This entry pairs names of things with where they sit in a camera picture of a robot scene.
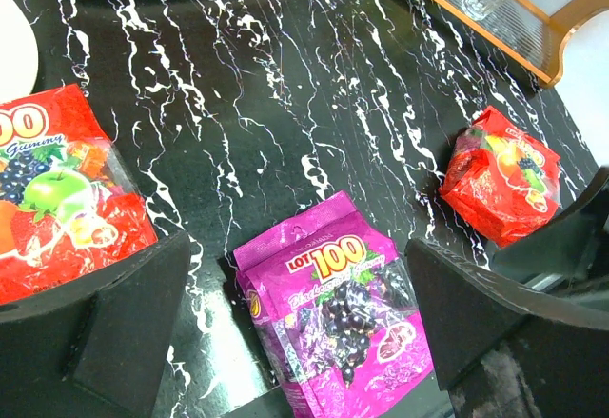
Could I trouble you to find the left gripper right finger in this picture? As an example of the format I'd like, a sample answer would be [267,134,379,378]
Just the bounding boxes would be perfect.
[405,167,608,417]

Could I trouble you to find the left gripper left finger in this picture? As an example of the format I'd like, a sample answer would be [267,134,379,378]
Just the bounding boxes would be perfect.
[1,231,190,417]

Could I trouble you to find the red candy bag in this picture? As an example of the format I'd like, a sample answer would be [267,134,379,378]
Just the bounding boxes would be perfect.
[1,84,157,304]
[439,106,560,248]

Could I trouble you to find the purple candy bag front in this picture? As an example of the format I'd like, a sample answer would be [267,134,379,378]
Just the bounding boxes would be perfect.
[234,192,433,417]

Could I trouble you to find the pink round plate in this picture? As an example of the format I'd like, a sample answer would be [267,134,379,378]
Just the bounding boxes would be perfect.
[0,0,39,103]

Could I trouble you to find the wooden cup rack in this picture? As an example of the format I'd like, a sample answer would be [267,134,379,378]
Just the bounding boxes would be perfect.
[433,0,608,87]

